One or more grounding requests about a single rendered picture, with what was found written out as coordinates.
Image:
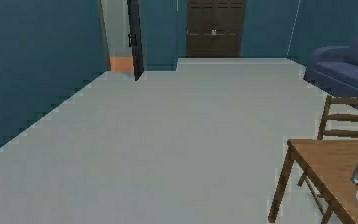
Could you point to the black open room door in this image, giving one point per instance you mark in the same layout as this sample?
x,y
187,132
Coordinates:
x,y
136,40

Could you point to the dark brown panelled door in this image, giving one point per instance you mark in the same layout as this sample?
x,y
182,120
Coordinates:
x,y
215,20

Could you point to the brown wooden table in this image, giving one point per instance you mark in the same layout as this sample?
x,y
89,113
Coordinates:
x,y
330,163

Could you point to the brown wooden chair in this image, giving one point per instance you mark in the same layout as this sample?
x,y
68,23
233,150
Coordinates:
x,y
340,117

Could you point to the blue sofa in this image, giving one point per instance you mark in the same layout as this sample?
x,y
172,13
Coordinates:
x,y
343,71

